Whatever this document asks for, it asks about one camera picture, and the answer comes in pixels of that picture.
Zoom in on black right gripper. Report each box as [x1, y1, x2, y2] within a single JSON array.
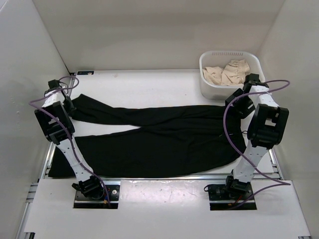
[[225, 88, 256, 120]]

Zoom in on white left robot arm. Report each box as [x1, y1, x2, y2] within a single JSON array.
[[29, 79, 106, 200]]

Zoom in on black trousers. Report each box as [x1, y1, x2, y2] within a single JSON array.
[[48, 94, 249, 179]]

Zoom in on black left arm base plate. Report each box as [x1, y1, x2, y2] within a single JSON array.
[[73, 181, 121, 209]]

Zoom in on aluminium table edge rail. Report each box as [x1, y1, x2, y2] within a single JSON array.
[[42, 172, 280, 181]]

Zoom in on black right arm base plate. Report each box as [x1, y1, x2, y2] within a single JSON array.
[[204, 184, 257, 211]]

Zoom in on aluminium left side rail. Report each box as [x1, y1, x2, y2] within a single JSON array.
[[14, 72, 75, 239]]

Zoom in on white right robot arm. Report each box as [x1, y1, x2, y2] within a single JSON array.
[[223, 74, 289, 199]]

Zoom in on beige crumpled garment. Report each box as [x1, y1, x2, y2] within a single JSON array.
[[202, 59, 250, 86]]

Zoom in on white plastic basket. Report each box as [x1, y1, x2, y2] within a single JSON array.
[[199, 51, 265, 100]]

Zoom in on aluminium right side rail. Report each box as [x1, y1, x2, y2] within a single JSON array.
[[269, 149, 284, 180]]

